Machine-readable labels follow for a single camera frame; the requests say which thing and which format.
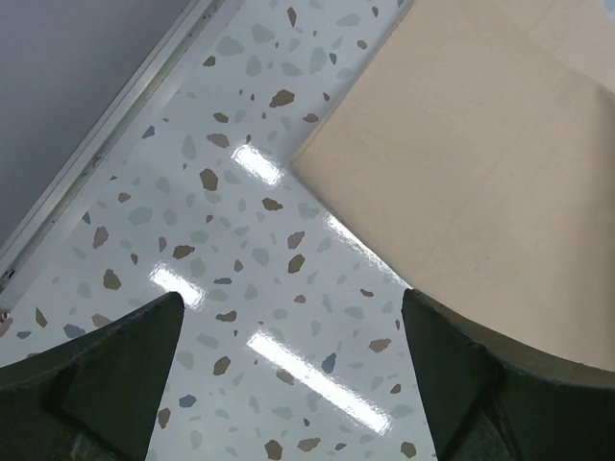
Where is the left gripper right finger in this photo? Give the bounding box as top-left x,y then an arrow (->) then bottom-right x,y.
402,289 -> 614,460

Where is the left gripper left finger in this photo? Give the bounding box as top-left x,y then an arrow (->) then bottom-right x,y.
1,292 -> 185,460

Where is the beige surgical wrap cloth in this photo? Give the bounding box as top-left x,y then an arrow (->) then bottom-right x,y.
292,1 -> 614,370

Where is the left side aluminium rail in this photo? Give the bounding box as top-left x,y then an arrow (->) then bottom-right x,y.
0,0 -> 241,294

